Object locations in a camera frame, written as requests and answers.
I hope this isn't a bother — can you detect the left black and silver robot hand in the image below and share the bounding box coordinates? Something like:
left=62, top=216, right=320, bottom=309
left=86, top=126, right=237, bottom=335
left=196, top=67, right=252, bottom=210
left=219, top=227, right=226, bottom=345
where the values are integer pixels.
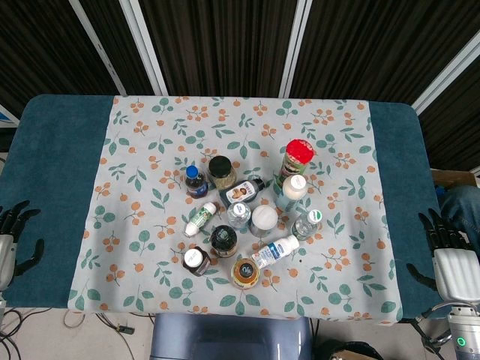
left=0, top=199, right=46, bottom=292

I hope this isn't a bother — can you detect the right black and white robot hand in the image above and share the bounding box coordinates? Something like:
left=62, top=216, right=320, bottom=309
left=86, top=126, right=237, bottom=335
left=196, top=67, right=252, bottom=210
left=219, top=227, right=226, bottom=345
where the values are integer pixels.
left=406, top=208, right=480, bottom=302

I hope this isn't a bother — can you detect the transparent bottle green white cap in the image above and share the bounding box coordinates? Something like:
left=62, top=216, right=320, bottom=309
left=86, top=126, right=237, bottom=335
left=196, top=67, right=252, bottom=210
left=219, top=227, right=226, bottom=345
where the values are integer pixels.
left=291, top=208, right=324, bottom=242

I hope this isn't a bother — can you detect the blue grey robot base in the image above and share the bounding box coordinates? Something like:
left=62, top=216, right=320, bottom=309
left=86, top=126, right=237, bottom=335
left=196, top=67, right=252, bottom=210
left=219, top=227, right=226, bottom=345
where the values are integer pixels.
left=149, top=312, right=314, bottom=360

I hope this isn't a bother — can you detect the milky bottle white cap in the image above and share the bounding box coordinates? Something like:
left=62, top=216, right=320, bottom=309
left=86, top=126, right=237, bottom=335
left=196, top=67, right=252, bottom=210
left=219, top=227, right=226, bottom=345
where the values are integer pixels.
left=274, top=174, right=310, bottom=213

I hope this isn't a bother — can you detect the white bottle blue label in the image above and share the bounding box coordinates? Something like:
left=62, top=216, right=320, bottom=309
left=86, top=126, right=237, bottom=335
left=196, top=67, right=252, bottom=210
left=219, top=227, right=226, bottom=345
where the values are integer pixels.
left=250, top=234, right=301, bottom=271

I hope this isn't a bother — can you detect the small white green bottle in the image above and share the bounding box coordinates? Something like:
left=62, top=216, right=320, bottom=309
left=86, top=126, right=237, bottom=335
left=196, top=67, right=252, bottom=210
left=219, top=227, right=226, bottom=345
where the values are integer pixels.
left=183, top=201, right=220, bottom=238

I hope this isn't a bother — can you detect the dark bottle blue cap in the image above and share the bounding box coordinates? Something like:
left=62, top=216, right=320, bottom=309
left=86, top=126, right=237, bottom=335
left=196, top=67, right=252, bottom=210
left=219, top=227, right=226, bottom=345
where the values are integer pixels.
left=184, top=165, right=209, bottom=200

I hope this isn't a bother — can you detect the black-lid dark jar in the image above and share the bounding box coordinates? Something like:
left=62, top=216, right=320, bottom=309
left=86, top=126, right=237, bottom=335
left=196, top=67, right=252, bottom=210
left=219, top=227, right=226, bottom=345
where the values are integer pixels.
left=209, top=224, right=239, bottom=260

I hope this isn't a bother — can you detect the clear water bottle blue label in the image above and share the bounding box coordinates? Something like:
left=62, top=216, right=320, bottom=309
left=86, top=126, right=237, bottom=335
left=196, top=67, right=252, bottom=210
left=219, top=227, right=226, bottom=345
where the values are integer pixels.
left=226, top=202, right=252, bottom=231

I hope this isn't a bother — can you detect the dark squeeze bottle peanut label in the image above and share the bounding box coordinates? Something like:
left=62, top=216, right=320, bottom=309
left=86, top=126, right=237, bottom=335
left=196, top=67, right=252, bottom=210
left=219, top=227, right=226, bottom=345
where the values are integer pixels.
left=217, top=177, right=266, bottom=207

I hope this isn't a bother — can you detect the blue jeans leg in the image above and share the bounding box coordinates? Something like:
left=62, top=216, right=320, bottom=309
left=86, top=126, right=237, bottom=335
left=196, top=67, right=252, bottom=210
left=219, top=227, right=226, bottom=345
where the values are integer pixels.
left=436, top=185, right=480, bottom=241

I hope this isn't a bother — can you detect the teal table cover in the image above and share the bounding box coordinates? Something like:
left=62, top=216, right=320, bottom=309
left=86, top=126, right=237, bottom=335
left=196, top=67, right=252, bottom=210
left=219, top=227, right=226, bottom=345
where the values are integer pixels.
left=0, top=93, right=443, bottom=320

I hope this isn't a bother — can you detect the cardboard box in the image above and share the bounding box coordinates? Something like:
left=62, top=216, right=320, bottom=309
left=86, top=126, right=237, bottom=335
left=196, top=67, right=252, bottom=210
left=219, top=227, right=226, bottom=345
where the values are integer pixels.
left=430, top=168, right=478, bottom=188

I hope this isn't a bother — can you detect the floral patterned tablecloth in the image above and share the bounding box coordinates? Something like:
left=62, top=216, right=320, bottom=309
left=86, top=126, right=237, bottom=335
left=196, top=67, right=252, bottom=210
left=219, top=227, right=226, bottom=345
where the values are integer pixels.
left=67, top=94, right=404, bottom=326

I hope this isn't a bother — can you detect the brown jar white lid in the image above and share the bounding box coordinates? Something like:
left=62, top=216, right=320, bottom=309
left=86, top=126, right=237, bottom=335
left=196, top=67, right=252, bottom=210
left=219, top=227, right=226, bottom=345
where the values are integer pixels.
left=181, top=247, right=212, bottom=278

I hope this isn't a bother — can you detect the chips can red lid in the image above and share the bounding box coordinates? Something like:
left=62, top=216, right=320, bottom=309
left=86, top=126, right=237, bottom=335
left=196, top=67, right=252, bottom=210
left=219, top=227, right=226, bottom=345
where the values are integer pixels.
left=276, top=139, right=316, bottom=188

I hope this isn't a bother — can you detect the jar with white lid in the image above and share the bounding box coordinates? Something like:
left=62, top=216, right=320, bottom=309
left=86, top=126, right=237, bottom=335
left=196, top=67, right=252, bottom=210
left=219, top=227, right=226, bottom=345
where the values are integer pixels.
left=248, top=204, right=280, bottom=238

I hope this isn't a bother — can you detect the amber jar gold lid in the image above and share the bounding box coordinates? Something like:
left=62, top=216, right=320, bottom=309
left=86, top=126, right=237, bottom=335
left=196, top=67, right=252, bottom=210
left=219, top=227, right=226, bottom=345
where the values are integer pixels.
left=230, top=257, right=261, bottom=291

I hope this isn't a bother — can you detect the herb jar black lid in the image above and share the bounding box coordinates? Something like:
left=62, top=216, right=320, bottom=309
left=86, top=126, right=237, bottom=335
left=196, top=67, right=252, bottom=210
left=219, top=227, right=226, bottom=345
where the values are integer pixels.
left=207, top=155, right=238, bottom=190

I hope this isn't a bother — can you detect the black floor cable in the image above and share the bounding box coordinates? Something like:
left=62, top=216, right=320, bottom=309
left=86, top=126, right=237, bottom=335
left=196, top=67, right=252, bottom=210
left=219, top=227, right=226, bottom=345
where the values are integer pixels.
left=0, top=307, right=52, bottom=343

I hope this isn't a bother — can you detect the beige floor cable loop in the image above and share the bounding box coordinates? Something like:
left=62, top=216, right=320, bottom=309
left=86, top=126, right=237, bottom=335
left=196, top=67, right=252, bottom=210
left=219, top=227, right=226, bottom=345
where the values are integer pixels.
left=62, top=309, right=88, bottom=329

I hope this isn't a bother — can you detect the white partition post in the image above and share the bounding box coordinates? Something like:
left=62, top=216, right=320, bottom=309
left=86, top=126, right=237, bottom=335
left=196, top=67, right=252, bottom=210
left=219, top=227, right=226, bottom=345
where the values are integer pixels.
left=409, top=37, right=480, bottom=114
left=119, top=0, right=169, bottom=97
left=68, top=0, right=128, bottom=95
left=278, top=0, right=313, bottom=98

